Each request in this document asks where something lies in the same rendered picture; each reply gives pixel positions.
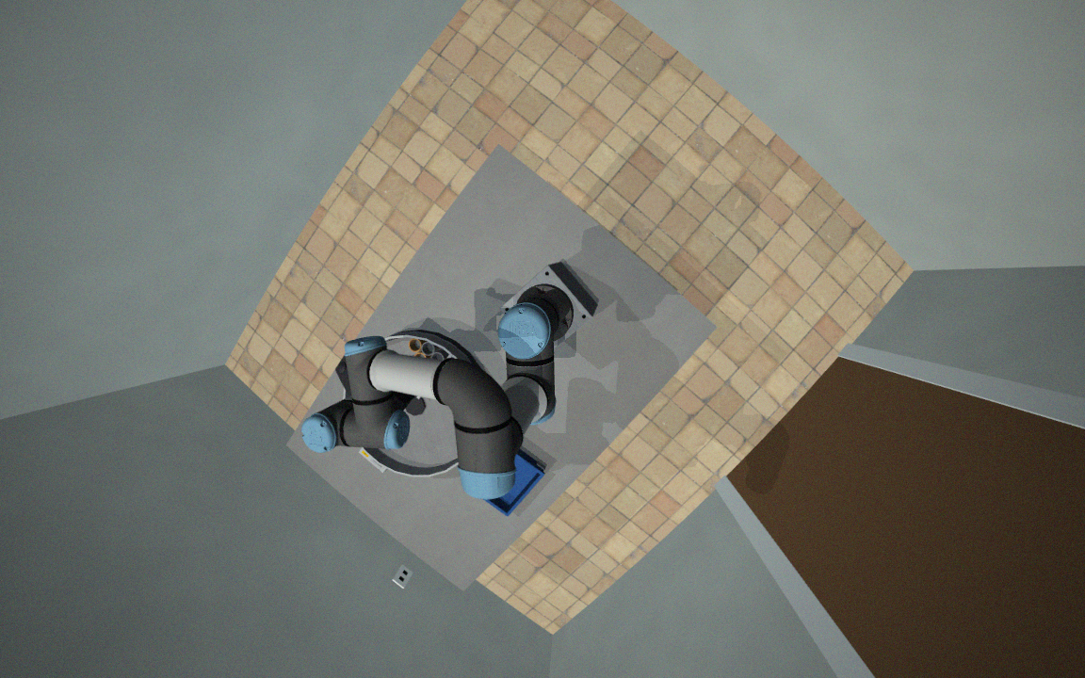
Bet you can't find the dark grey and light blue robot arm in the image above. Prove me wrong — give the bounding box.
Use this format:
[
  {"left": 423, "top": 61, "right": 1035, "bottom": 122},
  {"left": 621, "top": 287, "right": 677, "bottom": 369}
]
[{"left": 301, "top": 284, "right": 574, "bottom": 499}]

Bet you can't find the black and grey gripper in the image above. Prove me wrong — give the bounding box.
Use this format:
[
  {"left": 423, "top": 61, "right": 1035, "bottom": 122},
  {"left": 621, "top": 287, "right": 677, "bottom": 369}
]
[{"left": 393, "top": 391, "right": 414, "bottom": 411}]

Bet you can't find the blue plastic crate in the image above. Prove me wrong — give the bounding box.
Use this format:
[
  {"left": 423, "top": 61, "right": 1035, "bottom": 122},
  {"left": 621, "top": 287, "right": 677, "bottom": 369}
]
[{"left": 485, "top": 449, "right": 545, "bottom": 517}]

